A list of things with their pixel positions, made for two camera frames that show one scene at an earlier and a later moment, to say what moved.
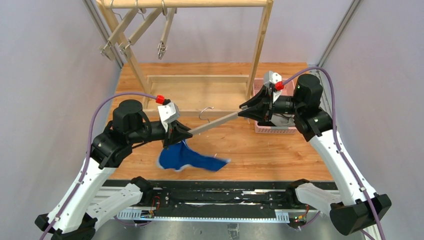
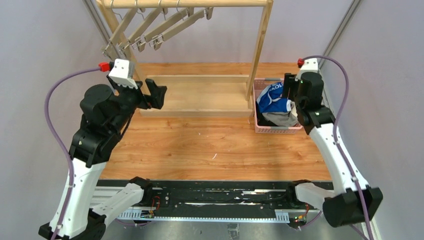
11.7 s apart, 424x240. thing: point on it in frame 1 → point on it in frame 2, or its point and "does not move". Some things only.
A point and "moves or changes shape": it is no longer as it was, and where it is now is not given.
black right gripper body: (269, 108) → (291, 87)
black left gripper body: (169, 136) → (144, 97)
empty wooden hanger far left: (106, 49) does not move
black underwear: (266, 123) does not move
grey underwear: (282, 120) does not move
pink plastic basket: (288, 91) does not move
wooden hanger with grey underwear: (169, 14) moves or changes shape
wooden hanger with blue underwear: (212, 123) → (186, 23)
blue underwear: (178, 156) moves or changes shape
